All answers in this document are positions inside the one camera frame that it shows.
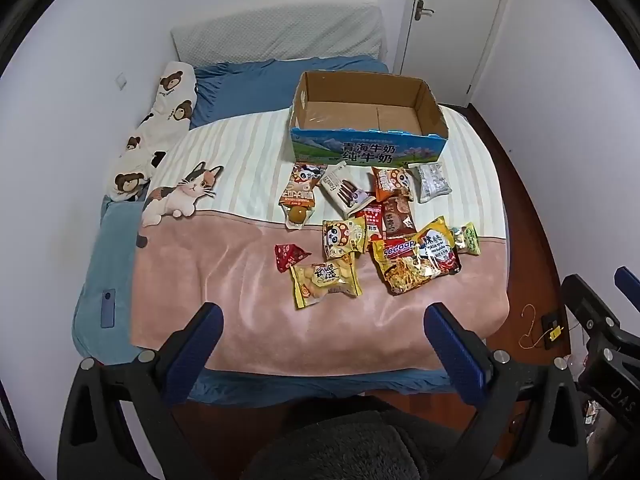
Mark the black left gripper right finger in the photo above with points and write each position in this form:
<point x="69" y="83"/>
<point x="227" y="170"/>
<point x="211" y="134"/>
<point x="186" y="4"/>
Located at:
<point x="551" y="443"/>

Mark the grey padded headboard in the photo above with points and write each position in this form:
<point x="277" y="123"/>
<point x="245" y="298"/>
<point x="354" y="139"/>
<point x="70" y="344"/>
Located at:
<point x="287" y="32"/>

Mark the small red snack packet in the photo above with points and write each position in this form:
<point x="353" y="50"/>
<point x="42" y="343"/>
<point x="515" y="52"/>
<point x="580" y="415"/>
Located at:
<point x="288" y="255"/>

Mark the blue smartphone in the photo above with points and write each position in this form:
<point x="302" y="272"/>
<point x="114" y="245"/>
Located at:
<point x="108" y="309"/>

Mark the bear print white pillow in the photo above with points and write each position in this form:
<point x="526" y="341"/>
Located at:
<point x="168" y="120"/>

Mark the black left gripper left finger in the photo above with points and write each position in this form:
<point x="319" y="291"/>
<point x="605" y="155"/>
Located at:
<point x="95" y="441"/>

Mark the yellow panda snack bag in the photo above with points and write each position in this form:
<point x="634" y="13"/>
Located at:
<point x="342" y="237"/>

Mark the blue bed sheet mattress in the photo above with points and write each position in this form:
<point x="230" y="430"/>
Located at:
<point x="112" y="267"/>

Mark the silver snack packet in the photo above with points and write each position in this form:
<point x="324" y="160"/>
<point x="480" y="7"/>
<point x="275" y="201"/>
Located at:
<point x="432" y="182"/>

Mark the metal door handle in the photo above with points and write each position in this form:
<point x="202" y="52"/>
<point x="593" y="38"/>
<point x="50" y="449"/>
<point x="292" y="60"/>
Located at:
<point x="422" y="10"/>

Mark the yellow biscuit snack bag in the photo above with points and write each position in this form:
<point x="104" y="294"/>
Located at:
<point x="316" y="280"/>

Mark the dark fuzzy seat cushion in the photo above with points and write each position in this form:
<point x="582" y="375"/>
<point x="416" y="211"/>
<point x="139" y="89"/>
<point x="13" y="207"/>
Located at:
<point x="360" y="437"/>

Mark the open cardboard milk box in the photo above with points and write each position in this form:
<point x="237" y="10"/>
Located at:
<point x="365" y="119"/>

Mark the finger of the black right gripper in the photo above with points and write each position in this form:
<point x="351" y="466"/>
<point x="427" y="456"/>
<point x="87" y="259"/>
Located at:
<point x="628" y="284"/>

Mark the brown snack packet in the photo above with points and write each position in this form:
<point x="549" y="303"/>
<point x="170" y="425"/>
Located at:
<point x="397" y="217"/>

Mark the green candy bag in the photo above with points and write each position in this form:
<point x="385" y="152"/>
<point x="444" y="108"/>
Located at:
<point x="466" y="239"/>

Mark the yellow cheese buldak noodle pack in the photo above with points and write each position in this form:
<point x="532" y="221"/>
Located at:
<point x="407" y="263"/>

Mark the orange panda snack bag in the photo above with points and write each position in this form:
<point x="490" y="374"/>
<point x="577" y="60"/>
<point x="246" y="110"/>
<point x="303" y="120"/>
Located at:
<point x="299" y="191"/>
<point x="390" y="182"/>

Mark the white room door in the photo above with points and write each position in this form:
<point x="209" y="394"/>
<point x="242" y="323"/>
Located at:
<point x="449" y="49"/>

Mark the white chocolate stick packet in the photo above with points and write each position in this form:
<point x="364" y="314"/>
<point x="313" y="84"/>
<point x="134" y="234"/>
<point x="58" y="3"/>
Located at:
<point x="343" y="191"/>

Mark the clear packet with brown egg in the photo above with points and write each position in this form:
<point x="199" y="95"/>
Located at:
<point x="297" y="216"/>

